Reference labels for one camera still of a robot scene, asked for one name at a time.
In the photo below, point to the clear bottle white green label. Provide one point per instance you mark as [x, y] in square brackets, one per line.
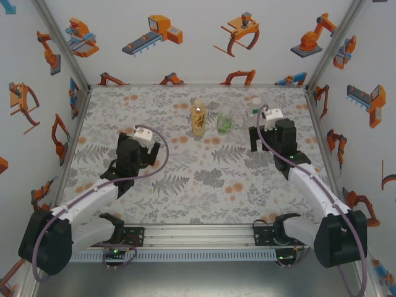
[251, 119]

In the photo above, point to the green label plastic bottle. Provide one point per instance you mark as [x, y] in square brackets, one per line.
[224, 123]

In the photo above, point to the white bottle cap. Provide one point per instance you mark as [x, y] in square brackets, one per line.
[256, 100]

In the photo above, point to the yellow label plastic bottle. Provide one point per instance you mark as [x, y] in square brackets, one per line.
[199, 122]

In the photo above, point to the yellow bottle cap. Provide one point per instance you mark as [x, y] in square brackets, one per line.
[198, 102]

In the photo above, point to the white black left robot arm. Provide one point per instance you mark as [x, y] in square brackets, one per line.
[86, 201]

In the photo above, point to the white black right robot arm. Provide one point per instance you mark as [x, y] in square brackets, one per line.
[340, 238]

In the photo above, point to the blue orange gantry sticker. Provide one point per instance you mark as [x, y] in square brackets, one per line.
[382, 272]
[73, 99]
[297, 76]
[7, 9]

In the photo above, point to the orange conveyor belt sticker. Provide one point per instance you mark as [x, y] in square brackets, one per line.
[376, 105]
[161, 29]

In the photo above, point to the small circuit board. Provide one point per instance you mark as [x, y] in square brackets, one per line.
[286, 256]
[114, 251]

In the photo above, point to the orange blue machine sticker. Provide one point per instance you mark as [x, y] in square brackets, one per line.
[81, 37]
[343, 57]

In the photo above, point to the orange claw gripper sticker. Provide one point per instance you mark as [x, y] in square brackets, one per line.
[21, 99]
[242, 28]

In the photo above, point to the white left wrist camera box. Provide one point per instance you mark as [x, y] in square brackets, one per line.
[143, 135]

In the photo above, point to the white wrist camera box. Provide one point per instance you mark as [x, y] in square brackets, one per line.
[143, 135]
[273, 116]

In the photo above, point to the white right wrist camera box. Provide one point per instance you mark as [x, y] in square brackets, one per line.
[273, 116]

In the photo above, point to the aluminium table side rail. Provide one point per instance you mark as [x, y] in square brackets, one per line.
[321, 130]
[75, 130]

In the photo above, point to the aluminium table back rail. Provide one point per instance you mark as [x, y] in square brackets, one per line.
[201, 85]

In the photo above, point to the aluminium front rail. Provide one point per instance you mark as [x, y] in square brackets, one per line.
[198, 236]

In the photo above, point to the aluminium frame post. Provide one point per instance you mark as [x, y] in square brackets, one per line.
[335, 43]
[62, 43]

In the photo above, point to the aluminium frame leg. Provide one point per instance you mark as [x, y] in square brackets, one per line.
[26, 287]
[371, 284]

